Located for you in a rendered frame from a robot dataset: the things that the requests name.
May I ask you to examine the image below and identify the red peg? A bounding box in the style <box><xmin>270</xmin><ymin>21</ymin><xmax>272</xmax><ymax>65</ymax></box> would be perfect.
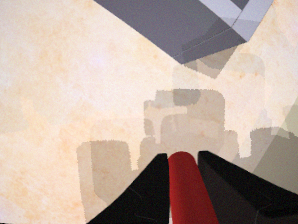
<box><xmin>169</xmin><ymin>152</ymin><xmax>218</xmax><ymax>224</ymax></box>

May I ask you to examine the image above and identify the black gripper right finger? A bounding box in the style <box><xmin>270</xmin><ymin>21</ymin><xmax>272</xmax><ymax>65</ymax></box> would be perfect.
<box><xmin>198</xmin><ymin>151</ymin><xmax>298</xmax><ymax>224</ymax></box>

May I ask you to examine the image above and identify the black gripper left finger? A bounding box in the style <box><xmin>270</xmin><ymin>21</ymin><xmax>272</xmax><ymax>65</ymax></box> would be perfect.
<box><xmin>88</xmin><ymin>153</ymin><xmax>170</xmax><ymax>224</ymax></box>

